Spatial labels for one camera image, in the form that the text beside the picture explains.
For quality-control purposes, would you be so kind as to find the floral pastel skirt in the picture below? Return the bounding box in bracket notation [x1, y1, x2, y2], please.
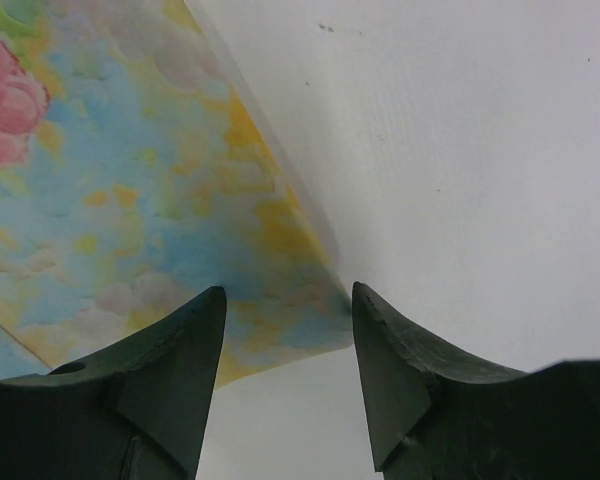
[0, 1, 353, 385]

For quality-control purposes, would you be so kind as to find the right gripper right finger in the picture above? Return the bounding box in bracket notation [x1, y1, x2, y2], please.
[352, 282, 600, 479]

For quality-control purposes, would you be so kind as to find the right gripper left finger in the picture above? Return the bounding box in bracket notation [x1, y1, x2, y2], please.
[0, 286, 227, 479]

